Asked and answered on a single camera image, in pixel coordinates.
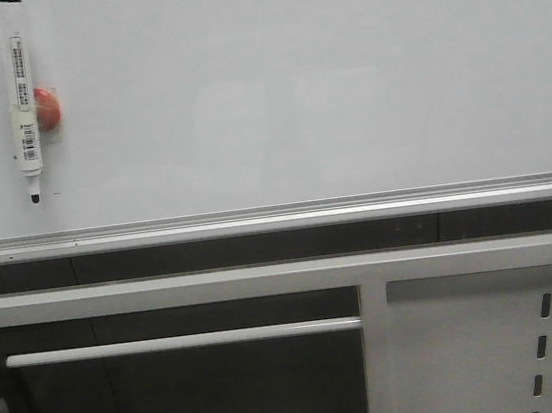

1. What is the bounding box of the white whiteboard marker pen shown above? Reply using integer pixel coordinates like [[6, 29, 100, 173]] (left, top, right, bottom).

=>
[[0, 0, 51, 209]]

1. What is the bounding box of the white perforated metal panel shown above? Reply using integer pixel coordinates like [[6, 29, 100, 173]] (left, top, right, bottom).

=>
[[386, 264, 552, 413]]

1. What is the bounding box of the red round magnet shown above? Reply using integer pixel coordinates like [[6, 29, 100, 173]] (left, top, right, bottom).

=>
[[33, 88, 62, 132]]

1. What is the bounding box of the white horizontal metal bar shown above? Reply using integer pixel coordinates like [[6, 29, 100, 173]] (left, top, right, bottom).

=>
[[6, 317, 362, 369]]

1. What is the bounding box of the white metal stand frame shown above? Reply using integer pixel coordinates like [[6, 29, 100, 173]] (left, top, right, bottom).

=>
[[0, 233, 552, 413]]

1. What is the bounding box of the white whiteboard with aluminium frame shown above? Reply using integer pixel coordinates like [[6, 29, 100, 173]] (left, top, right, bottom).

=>
[[0, 0, 552, 264]]

